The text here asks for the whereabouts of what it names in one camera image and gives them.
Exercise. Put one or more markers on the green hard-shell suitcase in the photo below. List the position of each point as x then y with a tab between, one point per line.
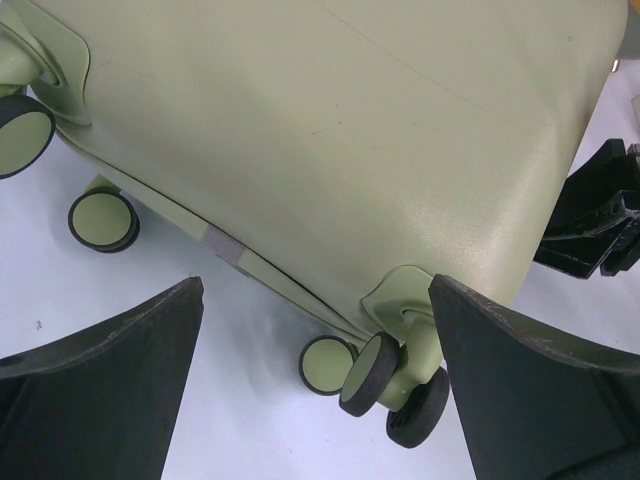
342	153

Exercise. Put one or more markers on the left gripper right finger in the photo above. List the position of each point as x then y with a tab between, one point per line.
535	402

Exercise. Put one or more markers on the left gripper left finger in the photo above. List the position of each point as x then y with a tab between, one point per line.
102	403

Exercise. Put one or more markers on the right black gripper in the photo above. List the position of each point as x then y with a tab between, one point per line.
610	179

